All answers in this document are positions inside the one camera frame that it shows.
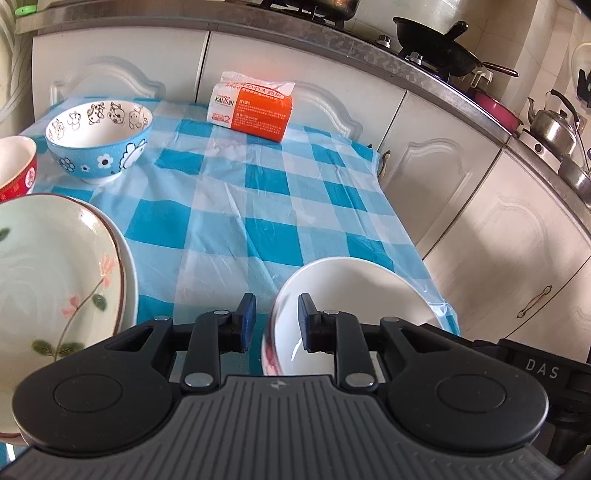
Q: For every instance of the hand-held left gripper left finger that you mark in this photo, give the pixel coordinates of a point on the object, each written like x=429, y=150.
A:
x=247, y=318

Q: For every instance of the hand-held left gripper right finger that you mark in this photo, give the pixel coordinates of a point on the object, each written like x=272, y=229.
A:
x=304, y=323

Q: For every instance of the white bowl with pink flowers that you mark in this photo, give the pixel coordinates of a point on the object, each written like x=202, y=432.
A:
x=360, y=295

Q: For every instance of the white plate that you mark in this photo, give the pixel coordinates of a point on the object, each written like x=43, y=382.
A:
x=131, y=286

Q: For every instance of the blue checked tablecloth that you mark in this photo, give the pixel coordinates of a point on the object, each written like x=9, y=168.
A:
x=277, y=207

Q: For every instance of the steel basin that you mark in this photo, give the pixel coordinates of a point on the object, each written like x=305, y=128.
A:
x=577, y=177

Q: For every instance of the green floral plate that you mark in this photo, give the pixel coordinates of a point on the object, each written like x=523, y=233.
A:
x=51, y=277

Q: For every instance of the orange tissue pack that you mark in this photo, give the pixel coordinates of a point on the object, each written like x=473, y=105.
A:
x=249, y=108

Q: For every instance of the blue cartoon bowl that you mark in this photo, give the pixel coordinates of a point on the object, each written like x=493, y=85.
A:
x=87, y=159

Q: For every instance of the steel kettle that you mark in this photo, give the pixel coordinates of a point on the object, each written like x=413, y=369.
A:
x=551, y=124

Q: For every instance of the pink pot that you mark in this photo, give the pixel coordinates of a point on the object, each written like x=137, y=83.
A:
x=496, y=113

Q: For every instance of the red bowl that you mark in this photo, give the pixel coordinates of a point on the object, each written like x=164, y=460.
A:
x=18, y=175

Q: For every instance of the grey kitchen counter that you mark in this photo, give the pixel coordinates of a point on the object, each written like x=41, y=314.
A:
x=415, y=74

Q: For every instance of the gas stove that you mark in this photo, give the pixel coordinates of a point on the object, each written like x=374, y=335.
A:
x=369, y=39

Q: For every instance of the black wok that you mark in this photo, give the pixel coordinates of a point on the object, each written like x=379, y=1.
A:
x=438, y=46

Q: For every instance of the steel pot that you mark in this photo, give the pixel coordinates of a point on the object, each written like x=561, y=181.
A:
x=339, y=7

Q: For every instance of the pale green appliance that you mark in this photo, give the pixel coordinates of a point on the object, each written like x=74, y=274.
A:
x=11, y=60

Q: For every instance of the green clip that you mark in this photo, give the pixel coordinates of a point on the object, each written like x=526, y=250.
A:
x=25, y=9

